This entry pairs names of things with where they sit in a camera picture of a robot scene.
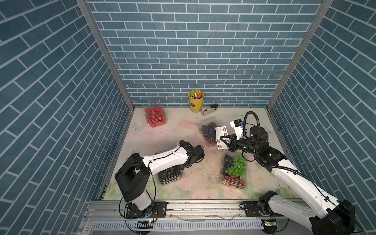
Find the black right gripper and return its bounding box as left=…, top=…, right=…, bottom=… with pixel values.
left=220, top=134, right=258, bottom=156

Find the white fruit sticker sheet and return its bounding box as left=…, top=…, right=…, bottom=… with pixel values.
left=215, top=126, right=230, bottom=150

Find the clear box of blueberries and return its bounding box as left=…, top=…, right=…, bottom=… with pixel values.
left=198, top=117, right=219, bottom=146

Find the clear box of avocados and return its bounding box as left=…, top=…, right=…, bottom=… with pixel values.
left=158, top=166, right=183, bottom=185

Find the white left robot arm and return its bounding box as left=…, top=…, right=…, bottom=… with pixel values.
left=115, top=140, right=205, bottom=212

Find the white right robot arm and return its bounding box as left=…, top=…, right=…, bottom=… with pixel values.
left=218, top=111, right=355, bottom=235

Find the clear box of mixed grapes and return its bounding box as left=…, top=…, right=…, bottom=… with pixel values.
left=219, top=151, right=247, bottom=189

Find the grey desk stapler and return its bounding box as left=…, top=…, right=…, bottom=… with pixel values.
left=201, top=103, right=218, bottom=117

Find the yellow pen cup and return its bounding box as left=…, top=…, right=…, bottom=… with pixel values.
left=189, top=90, right=204, bottom=113

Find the clear box of strawberries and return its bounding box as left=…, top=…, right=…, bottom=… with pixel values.
left=144, top=102, right=167, bottom=128

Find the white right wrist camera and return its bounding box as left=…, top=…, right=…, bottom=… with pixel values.
left=230, top=119, right=244, bottom=140

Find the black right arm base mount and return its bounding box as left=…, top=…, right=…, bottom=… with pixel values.
left=239, top=191, right=284, bottom=217

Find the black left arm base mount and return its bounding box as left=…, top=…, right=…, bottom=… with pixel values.
left=126, top=201, right=168, bottom=219

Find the aluminium front rail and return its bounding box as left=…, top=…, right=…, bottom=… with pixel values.
left=84, top=199, right=315, bottom=221

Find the aluminium corner post right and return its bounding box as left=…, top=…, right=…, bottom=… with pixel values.
left=266, top=0, right=334, bottom=112

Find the aluminium corner post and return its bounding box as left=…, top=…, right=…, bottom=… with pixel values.
left=76, top=0, right=135, bottom=112
left=266, top=0, right=334, bottom=112

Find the aluminium corner post left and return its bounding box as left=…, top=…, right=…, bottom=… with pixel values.
left=76, top=0, right=135, bottom=112

